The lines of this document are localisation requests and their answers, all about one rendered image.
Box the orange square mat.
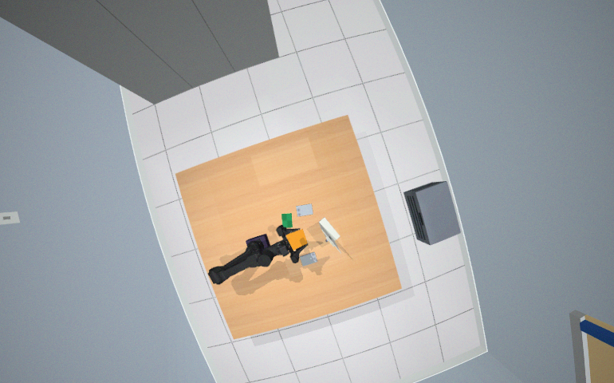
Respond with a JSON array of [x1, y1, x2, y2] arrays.
[[286, 229, 307, 250]]

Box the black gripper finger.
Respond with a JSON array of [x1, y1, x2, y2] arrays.
[[295, 243, 308, 258], [283, 227, 300, 235]]

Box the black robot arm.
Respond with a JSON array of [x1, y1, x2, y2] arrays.
[[208, 239, 289, 285]]

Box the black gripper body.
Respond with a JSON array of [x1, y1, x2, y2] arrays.
[[272, 225, 299, 263]]

